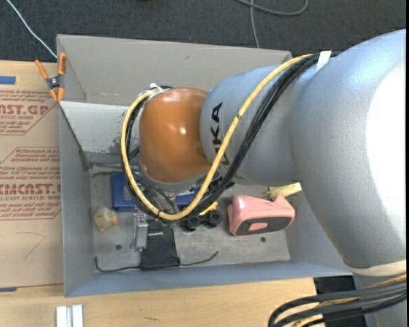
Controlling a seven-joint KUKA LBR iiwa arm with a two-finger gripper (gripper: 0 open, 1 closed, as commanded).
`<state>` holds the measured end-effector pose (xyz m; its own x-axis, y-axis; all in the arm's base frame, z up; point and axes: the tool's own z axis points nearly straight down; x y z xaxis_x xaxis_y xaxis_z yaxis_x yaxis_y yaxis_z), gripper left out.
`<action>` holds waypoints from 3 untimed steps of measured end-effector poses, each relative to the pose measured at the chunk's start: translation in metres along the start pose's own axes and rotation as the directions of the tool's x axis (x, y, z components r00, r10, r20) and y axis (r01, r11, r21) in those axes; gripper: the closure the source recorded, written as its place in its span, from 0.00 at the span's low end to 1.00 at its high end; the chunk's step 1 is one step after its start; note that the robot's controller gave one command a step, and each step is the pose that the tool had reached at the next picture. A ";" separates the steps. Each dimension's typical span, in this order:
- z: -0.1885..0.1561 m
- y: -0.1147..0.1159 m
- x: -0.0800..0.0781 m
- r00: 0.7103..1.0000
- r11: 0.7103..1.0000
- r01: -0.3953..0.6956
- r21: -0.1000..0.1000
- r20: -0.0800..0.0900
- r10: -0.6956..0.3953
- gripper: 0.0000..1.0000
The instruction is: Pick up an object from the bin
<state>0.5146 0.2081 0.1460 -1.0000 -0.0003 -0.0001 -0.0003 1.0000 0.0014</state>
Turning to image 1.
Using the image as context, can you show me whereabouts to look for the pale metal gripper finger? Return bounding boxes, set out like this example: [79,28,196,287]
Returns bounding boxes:
[132,212,150,252]

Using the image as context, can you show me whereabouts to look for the black flat pouch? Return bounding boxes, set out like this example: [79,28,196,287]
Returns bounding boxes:
[140,219,181,270]

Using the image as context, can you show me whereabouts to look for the pale yellow soft toy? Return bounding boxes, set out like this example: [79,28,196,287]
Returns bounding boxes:
[94,206,119,232]

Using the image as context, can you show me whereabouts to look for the blue flat box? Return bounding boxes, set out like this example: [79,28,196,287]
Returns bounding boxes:
[110,171,201,213]

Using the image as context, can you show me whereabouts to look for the grey metal bin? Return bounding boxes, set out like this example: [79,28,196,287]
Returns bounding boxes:
[56,34,354,298]

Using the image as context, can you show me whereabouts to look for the pink and grey plastic tool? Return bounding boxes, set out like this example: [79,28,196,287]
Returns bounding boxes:
[227,195,297,237]

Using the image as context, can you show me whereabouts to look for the brown cardboard board, red print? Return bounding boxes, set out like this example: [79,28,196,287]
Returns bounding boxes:
[0,59,65,293]

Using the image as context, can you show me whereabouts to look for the thin black cord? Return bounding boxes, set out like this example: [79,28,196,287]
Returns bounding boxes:
[94,250,220,273]

